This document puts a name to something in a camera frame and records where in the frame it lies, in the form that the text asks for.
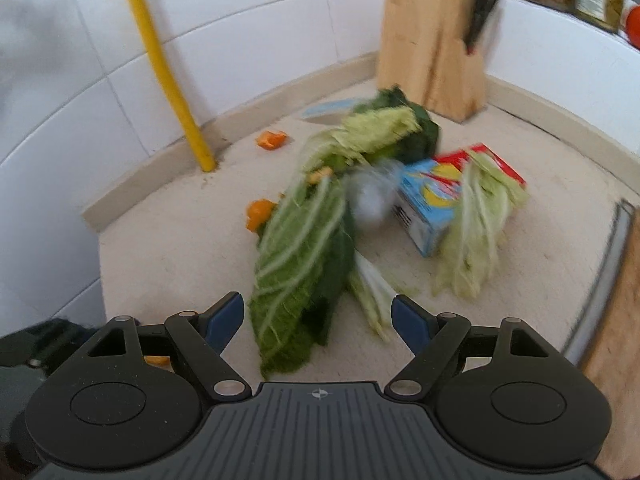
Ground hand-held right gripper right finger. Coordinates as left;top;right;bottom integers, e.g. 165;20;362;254
385;295;563;403

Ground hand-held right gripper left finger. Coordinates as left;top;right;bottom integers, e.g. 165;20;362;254
75;291;251;403

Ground small pale cabbage leaf piece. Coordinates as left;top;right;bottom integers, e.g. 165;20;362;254
347;255;406;343

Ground large green cabbage leaf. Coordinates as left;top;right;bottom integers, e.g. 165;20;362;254
248;172;358;381

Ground long pale cabbage leaf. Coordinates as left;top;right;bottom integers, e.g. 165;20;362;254
432;150;528;301

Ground red and blue drink carton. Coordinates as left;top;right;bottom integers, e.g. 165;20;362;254
395;143;528;258

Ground crumpled clear plastic bag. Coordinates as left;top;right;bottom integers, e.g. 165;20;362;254
347;160;406;233

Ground dark green leafy vegetable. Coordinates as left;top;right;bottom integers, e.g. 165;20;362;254
350;87;441;161

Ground wooden cutting board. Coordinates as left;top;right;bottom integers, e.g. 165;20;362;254
582;220;640;480

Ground yellow pipe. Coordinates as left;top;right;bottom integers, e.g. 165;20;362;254
114;0;218;173

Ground wooden knife block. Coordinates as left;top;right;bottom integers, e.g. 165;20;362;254
376;0;488;123

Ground black scissors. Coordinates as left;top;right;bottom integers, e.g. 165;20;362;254
462;0;502;56

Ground red tomato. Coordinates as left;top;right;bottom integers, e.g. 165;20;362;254
620;2;640;51

